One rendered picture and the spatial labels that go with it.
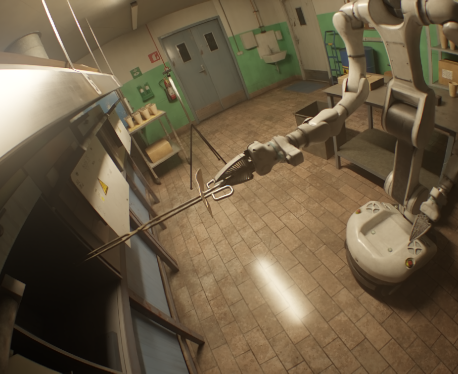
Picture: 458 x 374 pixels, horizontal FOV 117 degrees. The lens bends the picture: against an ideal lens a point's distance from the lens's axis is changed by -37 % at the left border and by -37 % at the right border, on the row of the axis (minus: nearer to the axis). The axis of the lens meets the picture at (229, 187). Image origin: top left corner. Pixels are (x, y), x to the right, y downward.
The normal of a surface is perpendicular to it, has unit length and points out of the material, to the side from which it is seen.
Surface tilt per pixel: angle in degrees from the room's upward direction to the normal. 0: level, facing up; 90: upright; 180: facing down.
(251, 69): 90
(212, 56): 90
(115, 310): 0
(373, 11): 90
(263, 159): 90
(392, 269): 47
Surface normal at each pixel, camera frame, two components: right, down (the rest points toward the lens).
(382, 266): -0.74, -0.04
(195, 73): 0.38, 0.44
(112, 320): -0.34, -0.75
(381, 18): -0.05, 0.00
